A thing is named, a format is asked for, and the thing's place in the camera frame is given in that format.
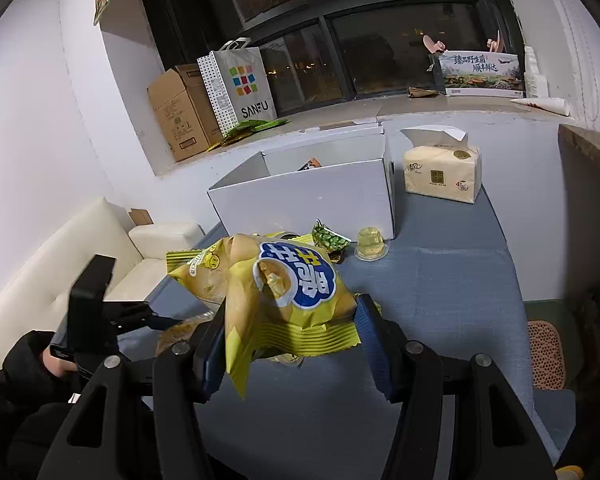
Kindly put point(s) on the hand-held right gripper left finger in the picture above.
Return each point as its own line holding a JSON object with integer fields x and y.
{"x": 212, "y": 357}

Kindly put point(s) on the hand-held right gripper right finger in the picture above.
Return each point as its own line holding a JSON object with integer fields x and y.
{"x": 375, "y": 347}

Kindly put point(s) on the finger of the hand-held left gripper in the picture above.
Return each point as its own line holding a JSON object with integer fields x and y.
{"x": 165, "y": 322}

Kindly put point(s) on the noodle snack packet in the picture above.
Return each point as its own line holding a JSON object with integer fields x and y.
{"x": 180, "y": 334}

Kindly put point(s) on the yellow chip bag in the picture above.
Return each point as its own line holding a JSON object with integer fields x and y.
{"x": 285, "y": 290}

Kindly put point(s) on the white cardboard box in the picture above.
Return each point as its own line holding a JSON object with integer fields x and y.
{"x": 305, "y": 205}

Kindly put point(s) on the person's left forearm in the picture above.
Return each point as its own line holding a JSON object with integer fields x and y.
{"x": 15, "y": 410}

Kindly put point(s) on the person's left hand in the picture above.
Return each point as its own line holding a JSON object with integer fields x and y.
{"x": 55, "y": 366}

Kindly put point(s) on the white sofa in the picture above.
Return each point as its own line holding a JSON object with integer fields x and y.
{"x": 70, "y": 265}

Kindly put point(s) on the yellow jelly cup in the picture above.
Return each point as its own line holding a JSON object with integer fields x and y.
{"x": 371, "y": 245}

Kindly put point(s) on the cardboard piece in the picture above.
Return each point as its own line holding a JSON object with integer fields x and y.
{"x": 141, "y": 217}

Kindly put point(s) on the green pea packet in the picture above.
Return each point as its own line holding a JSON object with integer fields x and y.
{"x": 330, "y": 241}

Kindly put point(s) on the round woven mat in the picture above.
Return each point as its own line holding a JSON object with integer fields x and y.
{"x": 546, "y": 355}

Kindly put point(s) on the yellow tissue pack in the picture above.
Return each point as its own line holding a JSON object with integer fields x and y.
{"x": 442, "y": 172}

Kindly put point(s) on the brown cardboard box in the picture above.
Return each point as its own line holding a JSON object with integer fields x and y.
{"x": 180, "y": 115}

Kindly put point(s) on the pile of green packets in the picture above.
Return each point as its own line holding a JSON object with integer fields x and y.
{"x": 252, "y": 127}

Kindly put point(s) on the yellow object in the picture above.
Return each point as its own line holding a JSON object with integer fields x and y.
{"x": 570, "y": 473}

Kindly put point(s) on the white dotted shopping bag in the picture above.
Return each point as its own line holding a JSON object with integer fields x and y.
{"x": 242, "y": 90}

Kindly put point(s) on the brown wrapper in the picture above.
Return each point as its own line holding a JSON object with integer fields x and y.
{"x": 421, "y": 92}

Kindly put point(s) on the printed landscape box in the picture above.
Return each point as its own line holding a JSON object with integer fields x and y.
{"x": 480, "y": 75}

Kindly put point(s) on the brown stone counter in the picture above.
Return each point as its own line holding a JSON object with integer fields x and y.
{"x": 590, "y": 147}

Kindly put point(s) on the white paper cone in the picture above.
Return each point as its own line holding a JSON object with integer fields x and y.
{"x": 542, "y": 106}

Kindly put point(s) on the pink slipper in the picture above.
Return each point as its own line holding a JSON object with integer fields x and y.
{"x": 495, "y": 42}
{"x": 433, "y": 44}

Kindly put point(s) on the white plastic bottle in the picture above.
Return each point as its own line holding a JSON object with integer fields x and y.
{"x": 534, "y": 77}

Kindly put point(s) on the dark window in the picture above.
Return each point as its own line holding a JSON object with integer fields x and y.
{"x": 360, "y": 25}

